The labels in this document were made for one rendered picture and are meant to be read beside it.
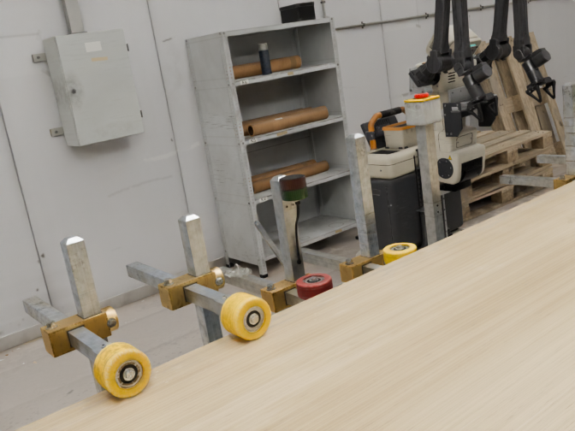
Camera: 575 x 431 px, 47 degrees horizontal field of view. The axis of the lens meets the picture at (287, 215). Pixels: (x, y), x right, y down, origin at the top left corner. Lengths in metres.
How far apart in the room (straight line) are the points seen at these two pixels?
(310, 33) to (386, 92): 1.04
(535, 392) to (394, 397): 0.19
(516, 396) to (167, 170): 3.57
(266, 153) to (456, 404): 3.88
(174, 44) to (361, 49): 1.64
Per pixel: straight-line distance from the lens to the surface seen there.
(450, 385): 1.03
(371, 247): 1.73
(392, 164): 3.35
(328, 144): 4.82
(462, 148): 3.35
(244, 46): 4.66
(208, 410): 1.05
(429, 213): 1.91
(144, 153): 4.27
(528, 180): 2.56
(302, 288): 1.45
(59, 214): 4.10
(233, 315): 1.22
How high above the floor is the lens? 1.41
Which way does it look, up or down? 14 degrees down
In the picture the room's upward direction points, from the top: 9 degrees counter-clockwise
